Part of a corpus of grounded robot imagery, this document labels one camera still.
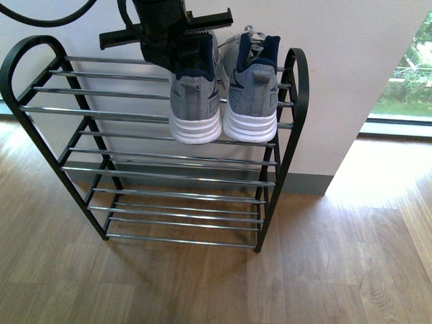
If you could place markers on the grey sneaker white sole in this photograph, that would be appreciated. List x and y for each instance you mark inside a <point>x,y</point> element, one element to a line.
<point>248,65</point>
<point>195,116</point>

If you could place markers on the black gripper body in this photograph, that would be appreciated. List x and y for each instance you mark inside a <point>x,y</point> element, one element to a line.
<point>169,35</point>

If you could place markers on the black metal shoe rack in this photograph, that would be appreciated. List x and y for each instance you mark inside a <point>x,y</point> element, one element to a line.
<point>116,188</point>

